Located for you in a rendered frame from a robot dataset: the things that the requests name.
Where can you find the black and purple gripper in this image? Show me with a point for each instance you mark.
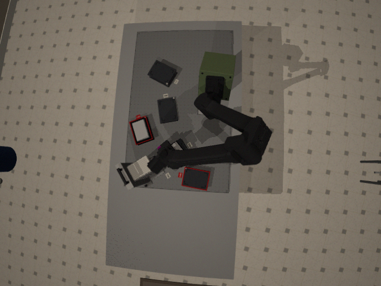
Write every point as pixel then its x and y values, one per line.
pixel 166 144

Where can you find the white well plate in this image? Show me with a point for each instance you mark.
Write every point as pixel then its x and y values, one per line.
pixel 140 130

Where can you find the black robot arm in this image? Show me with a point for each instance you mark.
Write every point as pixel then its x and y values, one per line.
pixel 246 149

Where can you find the grey shelf rack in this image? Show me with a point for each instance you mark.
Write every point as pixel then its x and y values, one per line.
pixel 142 180

